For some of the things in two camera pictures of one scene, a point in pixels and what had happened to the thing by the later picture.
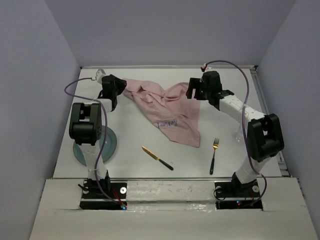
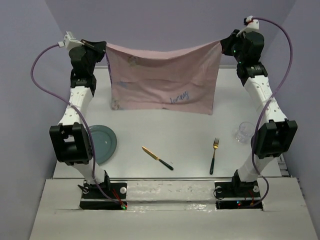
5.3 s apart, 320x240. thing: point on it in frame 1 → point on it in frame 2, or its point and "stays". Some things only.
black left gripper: x=121 y=84 → x=98 y=48
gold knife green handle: x=156 y=157 stays
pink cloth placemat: x=172 y=109 → x=188 y=81
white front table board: x=170 y=210 stays
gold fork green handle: x=215 y=144 stays
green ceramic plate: x=107 y=148 stays
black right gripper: x=195 y=83 → x=228 y=42
